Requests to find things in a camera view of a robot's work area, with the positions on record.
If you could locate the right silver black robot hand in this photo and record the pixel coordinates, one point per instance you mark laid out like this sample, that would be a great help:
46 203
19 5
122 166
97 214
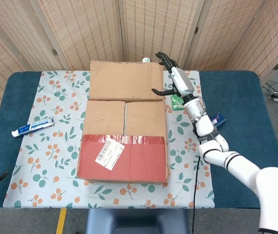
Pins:
183 81

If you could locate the blue white toothpaste tube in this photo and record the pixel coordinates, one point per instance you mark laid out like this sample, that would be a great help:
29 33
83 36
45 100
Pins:
31 127

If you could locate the green sachet packet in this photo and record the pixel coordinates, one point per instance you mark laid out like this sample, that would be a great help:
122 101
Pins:
176 103

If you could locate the dark blue small carton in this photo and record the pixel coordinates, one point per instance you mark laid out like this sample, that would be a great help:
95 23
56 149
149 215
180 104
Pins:
219 119

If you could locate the red-topped cardboard box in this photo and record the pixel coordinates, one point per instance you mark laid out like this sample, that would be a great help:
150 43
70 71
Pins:
124 158

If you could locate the clear plastic water bottle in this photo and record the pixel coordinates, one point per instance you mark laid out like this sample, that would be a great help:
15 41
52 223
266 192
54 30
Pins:
145 59

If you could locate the bamboo folding screen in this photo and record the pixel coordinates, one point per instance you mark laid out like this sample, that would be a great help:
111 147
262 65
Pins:
92 31

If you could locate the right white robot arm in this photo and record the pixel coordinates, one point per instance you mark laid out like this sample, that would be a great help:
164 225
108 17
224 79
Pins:
226 156

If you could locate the floral print tablecloth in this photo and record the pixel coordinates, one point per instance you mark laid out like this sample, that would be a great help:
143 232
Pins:
56 151

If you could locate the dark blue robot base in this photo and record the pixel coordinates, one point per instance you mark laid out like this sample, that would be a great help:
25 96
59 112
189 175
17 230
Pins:
136 221

